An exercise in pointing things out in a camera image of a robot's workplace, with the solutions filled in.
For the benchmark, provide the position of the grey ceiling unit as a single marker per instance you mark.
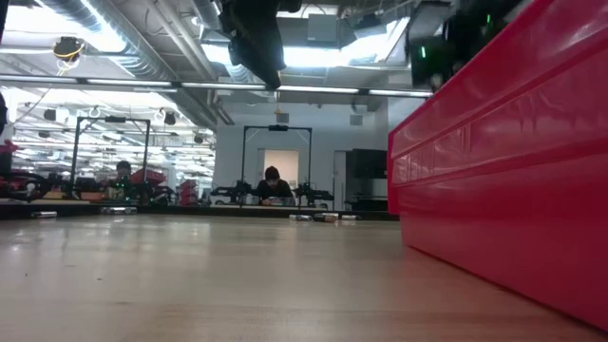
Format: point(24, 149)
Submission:
point(322, 28)

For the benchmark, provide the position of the red plastic bin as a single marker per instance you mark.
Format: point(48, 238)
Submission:
point(499, 190)

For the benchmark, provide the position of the black metal table frame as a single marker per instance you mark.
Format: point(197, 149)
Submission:
point(190, 210)

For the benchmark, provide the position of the black station frame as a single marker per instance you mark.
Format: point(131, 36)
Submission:
point(75, 157)
point(309, 152)

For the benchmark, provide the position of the red wheeled machine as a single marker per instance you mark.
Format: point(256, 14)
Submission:
point(24, 186)

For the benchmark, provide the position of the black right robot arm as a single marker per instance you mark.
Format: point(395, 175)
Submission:
point(475, 33)

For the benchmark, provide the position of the black monitor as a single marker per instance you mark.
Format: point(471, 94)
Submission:
point(366, 164)

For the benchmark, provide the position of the silver battery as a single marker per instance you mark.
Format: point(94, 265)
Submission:
point(294, 218)
point(128, 210)
point(43, 214)
point(305, 218)
point(350, 217)
point(109, 210)

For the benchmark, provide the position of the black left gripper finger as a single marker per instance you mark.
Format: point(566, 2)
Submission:
point(274, 66)
point(252, 62)

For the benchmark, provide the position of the small red cabinet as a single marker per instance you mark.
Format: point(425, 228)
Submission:
point(188, 192)

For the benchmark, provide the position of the black background robot arm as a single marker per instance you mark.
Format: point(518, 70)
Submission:
point(313, 195)
point(233, 194)

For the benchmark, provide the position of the fluorescent light strip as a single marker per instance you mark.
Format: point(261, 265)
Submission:
point(223, 86)

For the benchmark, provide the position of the black round ceiling device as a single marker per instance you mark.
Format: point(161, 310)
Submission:
point(68, 47)

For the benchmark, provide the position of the person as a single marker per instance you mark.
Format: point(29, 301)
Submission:
point(274, 187)
point(123, 172)

